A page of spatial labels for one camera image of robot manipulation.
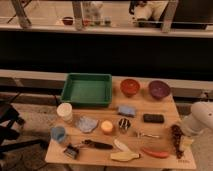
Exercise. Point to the blue plastic cup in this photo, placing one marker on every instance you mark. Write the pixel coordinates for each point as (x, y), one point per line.
(58, 134)

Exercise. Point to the dark red grape bunch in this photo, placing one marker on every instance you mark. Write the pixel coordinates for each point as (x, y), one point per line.
(176, 136)

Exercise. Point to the crumpled blue grey cloth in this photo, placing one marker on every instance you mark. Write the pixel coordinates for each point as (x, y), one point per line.
(86, 124)

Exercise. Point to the black binder clip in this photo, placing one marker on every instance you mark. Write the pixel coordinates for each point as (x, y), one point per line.
(72, 151)

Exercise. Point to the green plastic tray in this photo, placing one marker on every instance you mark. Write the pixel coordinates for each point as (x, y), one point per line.
(87, 90)

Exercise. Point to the purple bowl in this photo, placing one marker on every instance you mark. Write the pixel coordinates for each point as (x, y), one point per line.
(159, 89)

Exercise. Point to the black handled brush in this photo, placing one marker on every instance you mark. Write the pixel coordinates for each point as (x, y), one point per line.
(97, 145)

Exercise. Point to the black rectangular block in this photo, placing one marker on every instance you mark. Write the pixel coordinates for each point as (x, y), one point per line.
(153, 118)

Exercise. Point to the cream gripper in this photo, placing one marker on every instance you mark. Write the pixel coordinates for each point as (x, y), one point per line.
(185, 143)

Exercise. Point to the orange carrot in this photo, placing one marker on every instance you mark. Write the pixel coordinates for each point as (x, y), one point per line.
(156, 154)

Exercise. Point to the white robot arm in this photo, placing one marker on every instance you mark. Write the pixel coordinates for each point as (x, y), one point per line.
(201, 117)

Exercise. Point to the orange round fruit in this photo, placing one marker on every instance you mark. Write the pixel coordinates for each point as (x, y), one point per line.
(107, 127)

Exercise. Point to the background red bowl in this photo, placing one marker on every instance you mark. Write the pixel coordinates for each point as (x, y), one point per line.
(67, 20)

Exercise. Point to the white paper cup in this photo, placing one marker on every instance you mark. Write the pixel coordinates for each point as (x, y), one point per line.
(64, 110)

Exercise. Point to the blue sponge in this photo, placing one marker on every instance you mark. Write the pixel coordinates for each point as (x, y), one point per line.
(126, 111)

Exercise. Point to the white spatula piece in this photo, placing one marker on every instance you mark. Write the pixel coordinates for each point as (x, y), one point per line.
(121, 146)

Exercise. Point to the small metal cup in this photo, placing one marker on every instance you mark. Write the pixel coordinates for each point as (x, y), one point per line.
(124, 124)

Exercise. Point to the metal spoon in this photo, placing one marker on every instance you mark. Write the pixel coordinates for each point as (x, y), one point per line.
(140, 134)

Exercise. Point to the background person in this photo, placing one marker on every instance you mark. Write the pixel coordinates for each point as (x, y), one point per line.
(145, 9)

